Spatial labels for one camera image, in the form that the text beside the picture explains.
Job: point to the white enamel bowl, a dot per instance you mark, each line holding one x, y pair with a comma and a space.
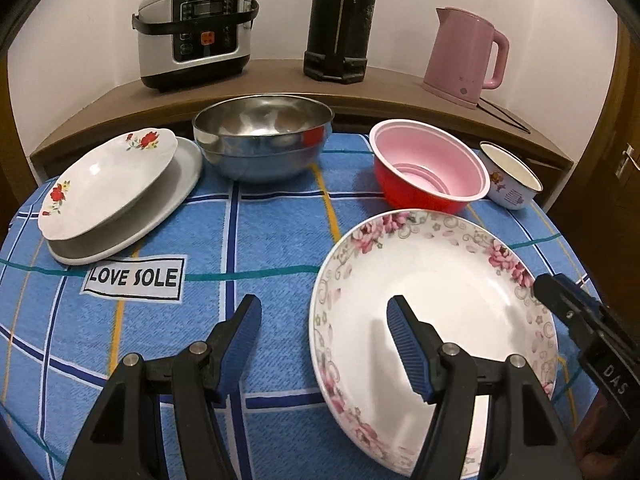
510, 180

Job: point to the red flower white plate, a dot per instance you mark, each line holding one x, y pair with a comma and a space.
105, 185

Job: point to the silver and black rice cooker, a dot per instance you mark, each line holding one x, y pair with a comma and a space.
200, 30

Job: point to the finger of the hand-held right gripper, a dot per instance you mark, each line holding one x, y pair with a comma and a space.
557, 300

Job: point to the pink floral rimmed plate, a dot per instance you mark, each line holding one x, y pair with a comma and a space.
440, 300

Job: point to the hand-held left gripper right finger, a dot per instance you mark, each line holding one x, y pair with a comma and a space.
405, 340

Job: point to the stainless steel bowl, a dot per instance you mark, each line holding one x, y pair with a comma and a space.
260, 135

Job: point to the blue checked cloth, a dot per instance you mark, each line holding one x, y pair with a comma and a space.
270, 240

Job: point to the red and pink plastic bowl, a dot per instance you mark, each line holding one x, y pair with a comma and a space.
430, 160

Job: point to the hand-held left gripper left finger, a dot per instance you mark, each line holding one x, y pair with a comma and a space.
245, 332

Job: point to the wooden door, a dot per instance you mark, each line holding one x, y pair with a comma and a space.
622, 100

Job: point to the brown wooden cabinet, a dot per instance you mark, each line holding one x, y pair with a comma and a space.
350, 92

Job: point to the plain white oval plate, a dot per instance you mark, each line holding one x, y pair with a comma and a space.
170, 195

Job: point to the pink electric kettle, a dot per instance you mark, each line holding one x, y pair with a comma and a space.
460, 55

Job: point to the black thermos flask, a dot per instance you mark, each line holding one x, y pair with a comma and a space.
340, 15

